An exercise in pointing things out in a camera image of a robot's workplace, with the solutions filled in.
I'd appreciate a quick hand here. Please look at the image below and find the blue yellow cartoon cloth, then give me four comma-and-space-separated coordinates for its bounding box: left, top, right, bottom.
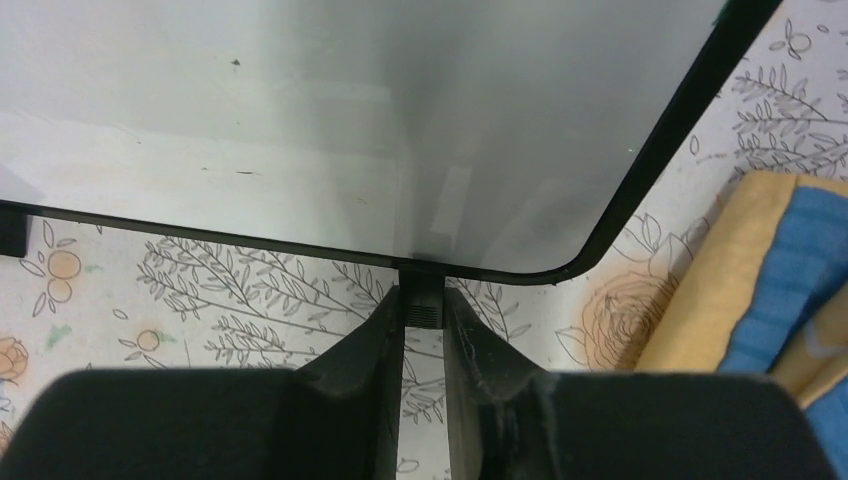
636, 171, 847, 478

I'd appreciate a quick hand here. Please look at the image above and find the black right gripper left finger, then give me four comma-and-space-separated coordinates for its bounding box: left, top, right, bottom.
1, 289, 404, 479

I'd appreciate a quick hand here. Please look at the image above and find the floral patterned table mat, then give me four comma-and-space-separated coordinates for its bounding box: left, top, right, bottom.
1, 1, 847, 479

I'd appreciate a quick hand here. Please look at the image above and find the small black-framed whiteboard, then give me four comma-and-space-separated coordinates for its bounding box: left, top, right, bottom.
1, 1, 778, 285

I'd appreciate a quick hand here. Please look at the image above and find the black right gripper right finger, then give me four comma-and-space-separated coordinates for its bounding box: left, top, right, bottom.
443, 288, 836, 479

